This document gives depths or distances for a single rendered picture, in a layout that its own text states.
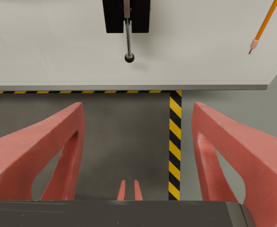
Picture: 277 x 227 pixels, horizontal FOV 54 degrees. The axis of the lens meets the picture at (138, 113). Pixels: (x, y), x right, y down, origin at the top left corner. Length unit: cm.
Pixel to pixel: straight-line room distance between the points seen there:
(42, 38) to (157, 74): 20
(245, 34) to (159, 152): 108
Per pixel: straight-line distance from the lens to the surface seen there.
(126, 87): 51
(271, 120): 157
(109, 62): 45
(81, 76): 49
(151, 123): 140
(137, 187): 28
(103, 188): 151
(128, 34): 30
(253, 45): 30
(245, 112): 151
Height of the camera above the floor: 138
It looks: 81 degrees down
